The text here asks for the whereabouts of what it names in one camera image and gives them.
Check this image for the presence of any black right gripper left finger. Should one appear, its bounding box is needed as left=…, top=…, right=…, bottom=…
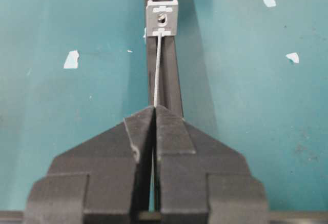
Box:
left=24, top=107, right=154, bottom=223

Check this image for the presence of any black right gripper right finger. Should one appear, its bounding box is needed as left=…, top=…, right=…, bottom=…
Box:
left=156, top=106, right=269, bottom=223

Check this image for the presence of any thin grey wire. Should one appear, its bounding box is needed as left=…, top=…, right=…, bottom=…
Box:
left=151, top=28, right=165, bottom=212

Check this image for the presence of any grey metal fitting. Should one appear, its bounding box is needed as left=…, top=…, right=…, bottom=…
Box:
left=143, top=0, right=179, bottom=38

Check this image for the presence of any pale tape scrap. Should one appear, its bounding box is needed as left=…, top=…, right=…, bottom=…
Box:
left=263, top=0, right=276, bottom=8
left=64, top=50, right=79, bottom=69
left=285, top=52, right=299, bottom=64

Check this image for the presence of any long black aluminium rail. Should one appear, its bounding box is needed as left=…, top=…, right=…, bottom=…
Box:
left=145, top=0, right=183, bottom=117

